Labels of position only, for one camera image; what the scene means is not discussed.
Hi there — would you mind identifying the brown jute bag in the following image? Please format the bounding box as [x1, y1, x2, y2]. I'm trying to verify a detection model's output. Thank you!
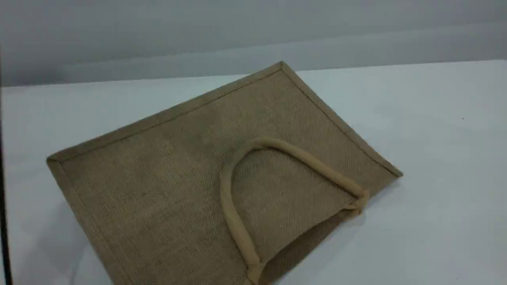
[46, 61, 404, 285]

